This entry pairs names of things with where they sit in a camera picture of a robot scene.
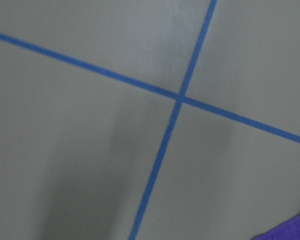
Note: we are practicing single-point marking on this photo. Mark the purple microfibre towel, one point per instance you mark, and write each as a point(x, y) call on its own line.
point(288, 230)

